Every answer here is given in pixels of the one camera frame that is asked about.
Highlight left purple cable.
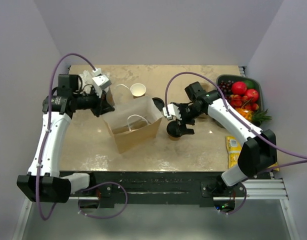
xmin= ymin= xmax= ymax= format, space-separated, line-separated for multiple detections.
xmin=35 ymin=52 xmax=97 ymax=221

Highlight green lime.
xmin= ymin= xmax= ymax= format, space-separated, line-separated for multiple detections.
xmin=243 ymin=79 xmax=255 ymax=90

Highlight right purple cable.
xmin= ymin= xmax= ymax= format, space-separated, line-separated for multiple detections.
xmin=164 ymin=71 xmax=307 ymax=176

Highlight cardboard cup carrier tray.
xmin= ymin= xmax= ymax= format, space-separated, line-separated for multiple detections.
xmin=192 ymin=82 xmax=212 ymax=119

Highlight grey fruit tray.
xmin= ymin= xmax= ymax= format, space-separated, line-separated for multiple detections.
xmin=213 ymin=74 xmax=266 ymax=128

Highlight dark red grapes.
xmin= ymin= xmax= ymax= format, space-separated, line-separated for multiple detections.
xmin=217 ymin=80 xmax=234 ymax=95

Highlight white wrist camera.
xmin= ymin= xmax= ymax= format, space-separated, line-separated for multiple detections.
xmin=162 ymin=103 xmax=182 ymax=121
xmin=91 ymin=68 xmax=112 ymax=98

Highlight brown paper coffee cup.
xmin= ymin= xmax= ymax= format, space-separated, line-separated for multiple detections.
xmin=130 ymin=83 xmax=147 ymax=99

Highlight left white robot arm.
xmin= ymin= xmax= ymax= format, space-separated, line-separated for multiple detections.
xmin=16 ymin=74 xmax=115 ymax=203

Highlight yellow snack packet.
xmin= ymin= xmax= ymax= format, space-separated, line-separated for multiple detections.
xmin=225 ymin=135 xmax=280 ymax=172

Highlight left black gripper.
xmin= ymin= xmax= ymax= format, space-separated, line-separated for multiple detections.
xmin=73 ymin=86 xmax=115 ymax=117

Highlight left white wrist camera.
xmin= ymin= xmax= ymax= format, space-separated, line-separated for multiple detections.
xmin=91 ymin=68 xmax=112 ymax=98

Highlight red apple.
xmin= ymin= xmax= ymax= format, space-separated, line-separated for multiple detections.
xmin=231 ymin=81 xmax=248 ymax=95
xmin=244 ymin=89 xmax=259 ymax=103

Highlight grey straw holder tin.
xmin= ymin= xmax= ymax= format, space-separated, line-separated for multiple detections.
xmin=104 ymin=86 xmax=115 ymax=107

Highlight purple cable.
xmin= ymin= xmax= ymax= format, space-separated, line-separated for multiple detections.
xmin=35 ymin=52 xmax=97 ymax=221
xmin=164 ymin=71 xmax=307 ymax=176

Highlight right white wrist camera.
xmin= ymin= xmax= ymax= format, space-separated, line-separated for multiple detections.
xmin=162 ymin=103 xmax=182 ymax=121

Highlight brown paper bag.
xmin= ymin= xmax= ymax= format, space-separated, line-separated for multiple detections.
xmin=102 ymin=95 xmax=163 ymax=154

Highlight black plastic cup lid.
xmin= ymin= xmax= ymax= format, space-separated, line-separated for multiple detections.
xmin=166 ymin=120 xmax=181 ymax=138

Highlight red yellow cherries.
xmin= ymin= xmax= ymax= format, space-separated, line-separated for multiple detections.
xmin=229 ymin=94 xmax=260 ymax=112

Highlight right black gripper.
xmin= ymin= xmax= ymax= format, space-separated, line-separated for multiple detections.
xmin=175 ymin=103 xmax=204 ymax=136

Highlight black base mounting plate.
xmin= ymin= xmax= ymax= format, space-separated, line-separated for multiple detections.
xmin=71 ymin=171 xmax=245 ymax=208

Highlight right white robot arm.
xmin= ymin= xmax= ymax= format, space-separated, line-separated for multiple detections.
xmin=165 ymin=82 xmax=277 ymax=197

